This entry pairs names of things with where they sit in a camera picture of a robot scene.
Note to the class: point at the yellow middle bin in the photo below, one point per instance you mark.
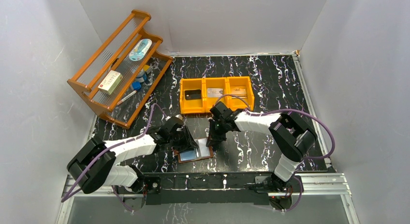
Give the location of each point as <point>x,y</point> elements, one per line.
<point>215,87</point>

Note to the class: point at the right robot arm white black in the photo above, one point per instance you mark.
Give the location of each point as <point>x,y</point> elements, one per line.
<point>291,133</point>

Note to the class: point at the white marker pen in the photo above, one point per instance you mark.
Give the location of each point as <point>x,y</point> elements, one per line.
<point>127,97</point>

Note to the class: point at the white red box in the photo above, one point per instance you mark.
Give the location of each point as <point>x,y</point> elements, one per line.
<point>110,82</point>

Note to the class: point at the blue white tape roll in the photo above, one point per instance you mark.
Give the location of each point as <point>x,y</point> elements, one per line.
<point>141,77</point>

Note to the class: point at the blue small cube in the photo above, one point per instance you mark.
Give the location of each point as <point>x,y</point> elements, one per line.
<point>136,86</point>

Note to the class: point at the orange leather card holder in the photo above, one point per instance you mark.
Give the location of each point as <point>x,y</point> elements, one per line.
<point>190,150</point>

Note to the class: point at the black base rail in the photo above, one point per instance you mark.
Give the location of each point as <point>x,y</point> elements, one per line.
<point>256,188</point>

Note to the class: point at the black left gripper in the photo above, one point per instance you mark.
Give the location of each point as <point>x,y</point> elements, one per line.
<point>186,138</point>

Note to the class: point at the orange wooden shelf rack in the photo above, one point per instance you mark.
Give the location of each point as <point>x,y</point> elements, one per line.
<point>113,54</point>

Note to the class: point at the white blue oval case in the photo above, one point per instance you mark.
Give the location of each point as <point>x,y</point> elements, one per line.
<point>140,50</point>

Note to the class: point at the aluminium frame rail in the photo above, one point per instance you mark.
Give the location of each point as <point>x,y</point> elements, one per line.
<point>325,200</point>

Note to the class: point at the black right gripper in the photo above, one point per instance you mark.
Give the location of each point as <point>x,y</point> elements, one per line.
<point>213,139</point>

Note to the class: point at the tan card in bin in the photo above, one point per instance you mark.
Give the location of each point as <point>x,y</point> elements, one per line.
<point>239,91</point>

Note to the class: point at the yellow bin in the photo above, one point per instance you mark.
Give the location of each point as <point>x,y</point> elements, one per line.
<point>191,106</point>
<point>235,103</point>
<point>215,87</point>

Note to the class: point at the yellow right bin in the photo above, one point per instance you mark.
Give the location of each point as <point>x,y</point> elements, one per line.
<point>235,103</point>

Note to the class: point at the black card in bin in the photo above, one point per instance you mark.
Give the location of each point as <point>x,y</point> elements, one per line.
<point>193,94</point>

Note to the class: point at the grey card in bin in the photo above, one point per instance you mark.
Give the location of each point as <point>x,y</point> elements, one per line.
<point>214,92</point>

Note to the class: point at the yellow left bin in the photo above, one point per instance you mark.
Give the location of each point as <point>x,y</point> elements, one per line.
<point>191,106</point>

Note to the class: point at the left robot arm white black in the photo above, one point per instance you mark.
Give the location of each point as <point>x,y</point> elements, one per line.
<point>97,163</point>

